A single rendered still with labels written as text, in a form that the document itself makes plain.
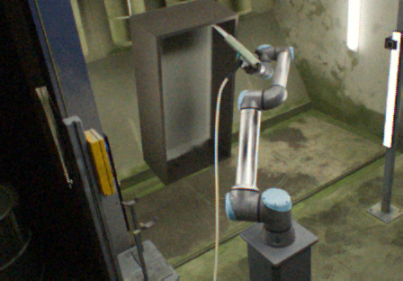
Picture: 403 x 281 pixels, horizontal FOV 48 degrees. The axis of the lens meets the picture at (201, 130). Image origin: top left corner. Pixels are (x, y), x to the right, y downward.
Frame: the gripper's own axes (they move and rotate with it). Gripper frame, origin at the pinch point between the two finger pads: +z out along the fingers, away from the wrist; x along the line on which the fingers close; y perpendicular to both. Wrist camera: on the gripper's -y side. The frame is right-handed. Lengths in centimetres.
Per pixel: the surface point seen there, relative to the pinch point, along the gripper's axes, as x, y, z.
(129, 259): -67, 99, 64
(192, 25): 26.5, 3.3, 22.7
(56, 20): 13, 27, 113
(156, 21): 44, 15, 32
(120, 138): 87, 140, -56
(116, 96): 118, 116, -53
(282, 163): -5, 70, -154
